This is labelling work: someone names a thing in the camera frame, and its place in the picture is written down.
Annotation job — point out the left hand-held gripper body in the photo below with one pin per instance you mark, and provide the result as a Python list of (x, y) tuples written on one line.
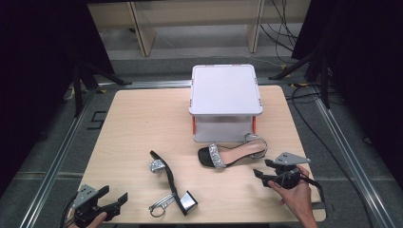
[(83, 202)]

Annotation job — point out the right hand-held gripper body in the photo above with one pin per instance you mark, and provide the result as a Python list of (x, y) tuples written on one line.
[(287, 172)]

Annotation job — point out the black rhinestone heeled sandal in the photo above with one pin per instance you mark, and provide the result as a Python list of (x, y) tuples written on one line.
[(234, 153), (172, 183)]

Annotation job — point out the white shoe rack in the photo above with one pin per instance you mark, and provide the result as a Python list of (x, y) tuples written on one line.
[(225, 95)]

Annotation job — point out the person's left hand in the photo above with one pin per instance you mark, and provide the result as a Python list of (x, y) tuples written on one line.
[(96, 221)]

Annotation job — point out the person's right hand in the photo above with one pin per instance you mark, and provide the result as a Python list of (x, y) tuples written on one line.
[(293, 196)]

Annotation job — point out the black tripod stand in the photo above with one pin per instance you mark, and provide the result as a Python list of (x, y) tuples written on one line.
[(85, 79), (316, 69)]

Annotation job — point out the dark curtain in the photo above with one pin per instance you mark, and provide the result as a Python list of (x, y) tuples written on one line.
[(364, 63), (38, 79)]

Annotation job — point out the beige wooden furniture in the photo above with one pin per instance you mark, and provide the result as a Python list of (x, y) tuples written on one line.
[(196, 12)]

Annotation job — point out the metal floor rail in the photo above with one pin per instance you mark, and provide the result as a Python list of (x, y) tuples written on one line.
[(53, 164), (355, 158), (149, 84)]

